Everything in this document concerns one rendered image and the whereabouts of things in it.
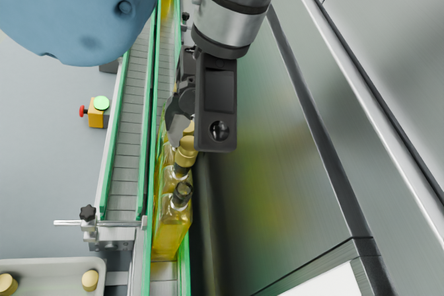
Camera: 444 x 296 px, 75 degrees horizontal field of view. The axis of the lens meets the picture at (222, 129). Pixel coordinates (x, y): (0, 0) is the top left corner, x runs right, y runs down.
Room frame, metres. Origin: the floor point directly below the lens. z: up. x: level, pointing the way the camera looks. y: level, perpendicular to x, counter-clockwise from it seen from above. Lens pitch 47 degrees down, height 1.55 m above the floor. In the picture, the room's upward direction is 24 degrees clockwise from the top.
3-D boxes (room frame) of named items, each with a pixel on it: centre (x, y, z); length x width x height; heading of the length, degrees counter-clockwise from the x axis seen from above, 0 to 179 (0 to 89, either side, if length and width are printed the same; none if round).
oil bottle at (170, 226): (0.23, 0.02, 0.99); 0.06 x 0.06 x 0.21; 25
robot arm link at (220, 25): (0.30, 0.05, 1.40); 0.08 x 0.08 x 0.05
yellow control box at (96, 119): (0.56, 0.38, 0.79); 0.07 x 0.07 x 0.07; 25
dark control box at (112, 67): (0.81, 0.50, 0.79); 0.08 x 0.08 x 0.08; 25
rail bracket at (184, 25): (0.97, 0.27, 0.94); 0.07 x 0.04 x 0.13; 115
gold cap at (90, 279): (0.13, 0.13, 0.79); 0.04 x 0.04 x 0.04
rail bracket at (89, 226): (0.20, 0.14, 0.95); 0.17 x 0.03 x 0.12; 115
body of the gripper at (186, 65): (0.31, 0.05, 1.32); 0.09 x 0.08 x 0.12; 26
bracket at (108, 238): (0.21, 0.12, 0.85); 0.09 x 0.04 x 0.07; 115
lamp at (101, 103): (0.56, 0.38, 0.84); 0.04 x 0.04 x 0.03
